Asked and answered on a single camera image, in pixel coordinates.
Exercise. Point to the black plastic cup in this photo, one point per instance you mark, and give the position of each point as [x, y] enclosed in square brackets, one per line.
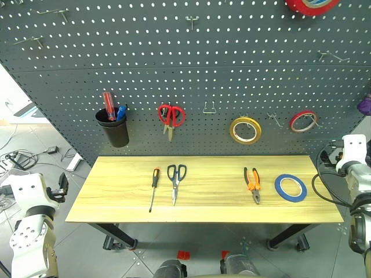
[116, 133]

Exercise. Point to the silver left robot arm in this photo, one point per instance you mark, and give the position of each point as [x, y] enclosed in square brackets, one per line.
[32, 246]

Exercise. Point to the black power adapter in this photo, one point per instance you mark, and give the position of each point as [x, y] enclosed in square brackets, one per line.
[53, 150]

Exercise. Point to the yellow tape roll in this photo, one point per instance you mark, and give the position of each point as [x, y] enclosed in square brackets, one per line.
[234, 136]

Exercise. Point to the blue tape roll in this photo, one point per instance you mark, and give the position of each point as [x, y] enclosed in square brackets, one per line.
[279, 188]

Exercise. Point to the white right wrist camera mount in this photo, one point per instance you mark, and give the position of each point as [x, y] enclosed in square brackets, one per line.
[352, 150]

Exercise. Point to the dark grey metal pegboard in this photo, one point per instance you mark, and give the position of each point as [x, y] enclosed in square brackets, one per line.
[203, 72]

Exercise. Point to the metal pegboard hook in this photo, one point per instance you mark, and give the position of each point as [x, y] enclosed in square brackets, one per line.
[55, 12]
[192, 20]
[333, 55]
[32, 40]
[275, 118]

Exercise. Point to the white floor bracket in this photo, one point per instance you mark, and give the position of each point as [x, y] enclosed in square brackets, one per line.
[74, 162]

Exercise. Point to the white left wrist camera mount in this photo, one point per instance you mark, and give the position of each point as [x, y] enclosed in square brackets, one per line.
[26, 189]

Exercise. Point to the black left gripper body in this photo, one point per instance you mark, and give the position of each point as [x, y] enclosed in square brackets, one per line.
[56, 195]

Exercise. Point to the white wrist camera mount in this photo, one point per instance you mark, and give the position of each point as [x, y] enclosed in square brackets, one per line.
[26, 189]
[352, 150]

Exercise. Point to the black table leg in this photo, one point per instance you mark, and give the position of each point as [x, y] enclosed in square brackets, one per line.
[116, 233]
[290, 234]

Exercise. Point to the purple object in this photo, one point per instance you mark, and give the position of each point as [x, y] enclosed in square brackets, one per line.
[365, 105]

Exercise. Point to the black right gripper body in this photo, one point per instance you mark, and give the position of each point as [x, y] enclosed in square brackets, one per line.
[336, 156]

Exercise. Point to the large red tape roll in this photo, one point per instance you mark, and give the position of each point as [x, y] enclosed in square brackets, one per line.
[301, 8]

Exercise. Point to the thin red tape roll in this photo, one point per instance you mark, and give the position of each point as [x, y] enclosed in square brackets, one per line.
[294, 118]

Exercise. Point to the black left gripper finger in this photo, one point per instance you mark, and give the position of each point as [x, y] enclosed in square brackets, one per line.
[63, 181]

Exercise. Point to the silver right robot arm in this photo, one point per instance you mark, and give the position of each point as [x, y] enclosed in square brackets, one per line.
[360, 185]

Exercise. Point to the red floor marker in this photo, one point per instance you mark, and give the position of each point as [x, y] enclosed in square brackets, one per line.
[225, 254]
[183, 255]

